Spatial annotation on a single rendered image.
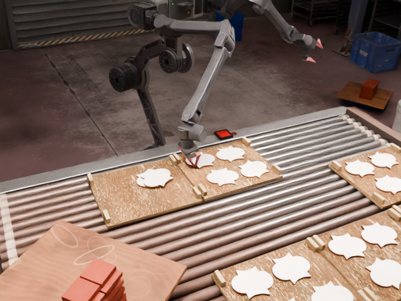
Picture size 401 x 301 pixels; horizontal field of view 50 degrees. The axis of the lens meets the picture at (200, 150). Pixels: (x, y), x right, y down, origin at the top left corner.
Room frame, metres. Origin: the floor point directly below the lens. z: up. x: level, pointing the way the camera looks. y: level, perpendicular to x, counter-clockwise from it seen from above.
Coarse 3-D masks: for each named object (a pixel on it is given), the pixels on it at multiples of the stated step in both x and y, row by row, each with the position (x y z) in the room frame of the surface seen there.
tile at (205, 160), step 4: (200, 152) 1.78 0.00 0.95; (200, 156) 1.74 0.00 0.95; (204, 156) 1.74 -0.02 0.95; (208, 156) 1.75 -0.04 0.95; (212, 156) 1.75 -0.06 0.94; (192, 160) 1.70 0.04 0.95; (200, 160) 1.71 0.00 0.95; (204, 160) 1.71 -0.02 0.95; (208, 160) 1.71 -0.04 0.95; (212, 160) 1.72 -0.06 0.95; (188, 164) 1.67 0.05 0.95; (200, 164) 1.67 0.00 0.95; (204, 164) 1.67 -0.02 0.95; (208, 164) 1.68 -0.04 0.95; (212, 164) 1.68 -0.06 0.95
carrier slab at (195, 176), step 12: (228, 144) 1.89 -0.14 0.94; (240, 144) 1.89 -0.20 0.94; (180, 156) 1.75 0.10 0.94; (216, 156) 1.76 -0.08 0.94; (252, 156) 1.78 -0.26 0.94; (180, 168) 1.65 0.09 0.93; (192, 168) 1.65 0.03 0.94; (204, 168) 1.66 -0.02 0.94; (216, 168) 1.66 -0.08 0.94; (228, 168) 1.67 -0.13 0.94; (192, 180) 1.56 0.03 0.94; (204, 180) 1.57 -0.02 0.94; (240, 180) 1.58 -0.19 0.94; (252, 180) 1.58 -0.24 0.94; (264, 180) 1.58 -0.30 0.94; (216, 192) 1.48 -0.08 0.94; (228, 192) 1.49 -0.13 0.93
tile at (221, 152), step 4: (224, 148) 1.83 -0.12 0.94; (228, 148) 1.83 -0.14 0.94; (232, 148) 1.83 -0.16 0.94; (236, 148) 1.83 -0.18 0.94; (220, 152) 1.79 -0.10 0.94; (224, 152) 1.79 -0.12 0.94; (228, 152) 1.79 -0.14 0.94; (232, 152) 1.79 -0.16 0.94; (236, 152) 1.80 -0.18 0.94; (240, 152) 1.80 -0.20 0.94; (244, 152) 1.80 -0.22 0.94; (220, 156) 1.75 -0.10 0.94; (224, 156) 1.75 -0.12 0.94; (228, 156) 1.76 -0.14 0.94; (232, 156) 1.76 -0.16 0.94; (236, 156) 1.76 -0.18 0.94; (240, 156) 1.76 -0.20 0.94; (224, 160) 1.73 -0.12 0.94; (228, 160) 1.73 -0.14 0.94; (232, 160) 1.73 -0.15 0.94
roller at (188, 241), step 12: (336, 192) 1.54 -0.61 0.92; (348, 192) 1.56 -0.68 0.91; (300, 204) 1.45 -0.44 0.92; (312, 204) 1.46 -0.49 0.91; (252, 216) 1.36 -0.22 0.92; (264, 216) 1.36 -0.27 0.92; (276, 216) 1.38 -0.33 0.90; (216, 228) 1.28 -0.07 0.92; (228, 228) 1.28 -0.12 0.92; (240, 228) 1.30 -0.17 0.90; (180, 240) 1.20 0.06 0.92; (192, 240) 1.21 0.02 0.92; (204, 240) 1.22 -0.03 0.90; (156, 252) 1.14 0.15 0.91; (168, 252) 1.15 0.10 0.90
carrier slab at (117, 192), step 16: (96, 176) 1.56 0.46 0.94; (112, 176) 1.57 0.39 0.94; (128, 176) 1.57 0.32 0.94; (176, 176) 1.59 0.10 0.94; (96, 192) 1.45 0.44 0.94; (112, 192) 1.45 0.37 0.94; (128, 192) 1.46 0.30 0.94; (144, 192) 1.46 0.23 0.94; (160, 192) 1.47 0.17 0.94; (176, 192) 1.47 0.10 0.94; (192, 192) 1.48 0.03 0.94; (112, 208) 1.35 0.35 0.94; (128, 208) 1.35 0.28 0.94; (144, 208) 1.36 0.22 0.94; (160, 208) 1.36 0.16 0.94; (176, 208) 1.37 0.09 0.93; (112, 224) 1.26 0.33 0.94
